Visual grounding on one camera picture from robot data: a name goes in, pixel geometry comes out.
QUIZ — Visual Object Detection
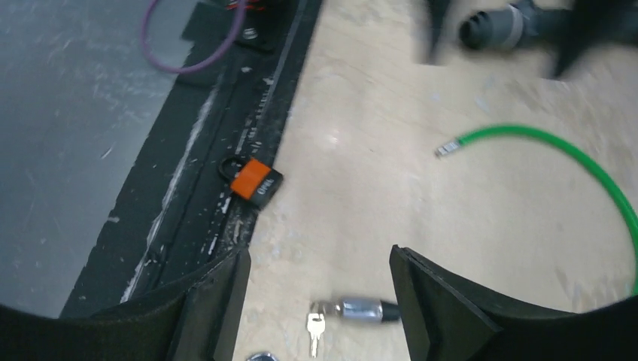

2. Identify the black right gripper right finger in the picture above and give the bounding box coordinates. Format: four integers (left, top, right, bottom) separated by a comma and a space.
389, 245, 637, 361

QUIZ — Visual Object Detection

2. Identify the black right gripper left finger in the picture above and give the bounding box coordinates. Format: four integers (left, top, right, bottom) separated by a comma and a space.
1, 247, 251, 360

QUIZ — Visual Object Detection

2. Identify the orange black padlock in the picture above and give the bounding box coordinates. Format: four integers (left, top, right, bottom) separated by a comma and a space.
217, 155, 284, 210

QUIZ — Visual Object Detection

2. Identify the green cable lock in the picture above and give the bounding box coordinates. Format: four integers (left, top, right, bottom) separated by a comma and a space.
435, 124, 638, 297

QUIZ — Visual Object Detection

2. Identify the silver open-end wrench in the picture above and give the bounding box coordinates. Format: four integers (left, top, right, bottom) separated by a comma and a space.
246, 352, 278, 361

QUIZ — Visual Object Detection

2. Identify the blue cable lock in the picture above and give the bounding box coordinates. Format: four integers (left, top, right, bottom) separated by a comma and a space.
306, 296, 401, 358

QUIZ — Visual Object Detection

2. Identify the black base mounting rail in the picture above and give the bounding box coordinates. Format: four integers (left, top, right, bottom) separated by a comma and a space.
61, 1, 321, 318

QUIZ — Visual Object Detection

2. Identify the black corrugated hose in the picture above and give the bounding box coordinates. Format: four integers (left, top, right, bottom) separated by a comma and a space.
458, 0, 638, 51

